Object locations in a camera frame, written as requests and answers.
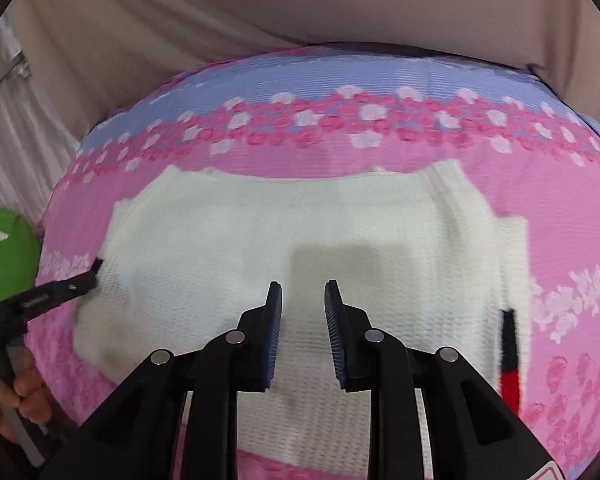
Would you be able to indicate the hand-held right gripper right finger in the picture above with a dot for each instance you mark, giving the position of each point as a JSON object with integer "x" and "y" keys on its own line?
{"x": 334, "y": 340}

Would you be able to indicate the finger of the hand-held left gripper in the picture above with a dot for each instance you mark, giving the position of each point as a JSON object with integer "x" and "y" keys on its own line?
{"x": 67, "y": 291}

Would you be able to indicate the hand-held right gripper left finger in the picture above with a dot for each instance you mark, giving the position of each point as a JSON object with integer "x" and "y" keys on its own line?
{"x": 272, "y": 340}

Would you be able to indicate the white red black knit sweater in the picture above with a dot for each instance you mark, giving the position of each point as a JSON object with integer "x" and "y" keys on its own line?
{"x": 305, "y": 230}

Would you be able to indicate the person's left hand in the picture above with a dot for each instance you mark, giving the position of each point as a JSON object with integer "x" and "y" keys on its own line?
{"x": 32, "y": 390}

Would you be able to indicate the green cloth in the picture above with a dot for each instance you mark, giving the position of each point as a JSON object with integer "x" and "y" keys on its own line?
{"x": 17, "y": 250}

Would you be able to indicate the white curtain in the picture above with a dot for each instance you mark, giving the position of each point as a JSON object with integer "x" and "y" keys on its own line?
{"x": 25, "y": 135}

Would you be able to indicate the pink floral bed sheet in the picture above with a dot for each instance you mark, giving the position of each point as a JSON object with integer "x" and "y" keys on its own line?
{"x": 330, "y": 100}

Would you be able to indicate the beige backdrop cloth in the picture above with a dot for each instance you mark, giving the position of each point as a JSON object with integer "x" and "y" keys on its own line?
{"x": 305, "y": 0}

